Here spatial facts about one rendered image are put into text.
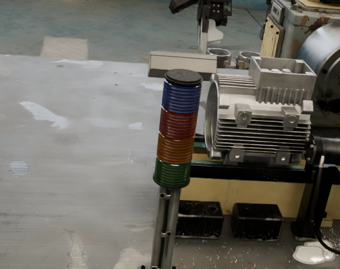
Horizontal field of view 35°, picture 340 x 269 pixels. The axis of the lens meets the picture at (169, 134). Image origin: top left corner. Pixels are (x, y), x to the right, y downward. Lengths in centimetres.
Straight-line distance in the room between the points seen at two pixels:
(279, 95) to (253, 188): 22
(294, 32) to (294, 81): 51
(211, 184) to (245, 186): 8
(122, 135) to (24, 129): 27
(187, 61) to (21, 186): 50
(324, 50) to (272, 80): 37
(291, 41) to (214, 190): 61
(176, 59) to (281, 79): 33
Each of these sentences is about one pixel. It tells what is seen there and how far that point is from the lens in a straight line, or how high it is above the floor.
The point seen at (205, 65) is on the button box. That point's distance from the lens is 137.
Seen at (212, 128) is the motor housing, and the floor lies 96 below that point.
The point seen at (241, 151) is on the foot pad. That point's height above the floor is 98.
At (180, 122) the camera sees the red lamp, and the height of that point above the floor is 115.
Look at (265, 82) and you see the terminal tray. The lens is 114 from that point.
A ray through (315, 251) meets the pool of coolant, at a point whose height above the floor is 80.
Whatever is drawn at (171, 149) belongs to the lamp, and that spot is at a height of 110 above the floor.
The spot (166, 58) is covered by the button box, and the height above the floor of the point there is 107.
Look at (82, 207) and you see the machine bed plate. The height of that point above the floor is 80.
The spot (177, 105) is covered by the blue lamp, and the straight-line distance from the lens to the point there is 82.
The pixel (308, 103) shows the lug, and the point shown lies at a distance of 116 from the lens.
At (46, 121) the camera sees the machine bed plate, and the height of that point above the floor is 80.
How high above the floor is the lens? 150
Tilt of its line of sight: 27 degrees down
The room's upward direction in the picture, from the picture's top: 6 degrees clockwise
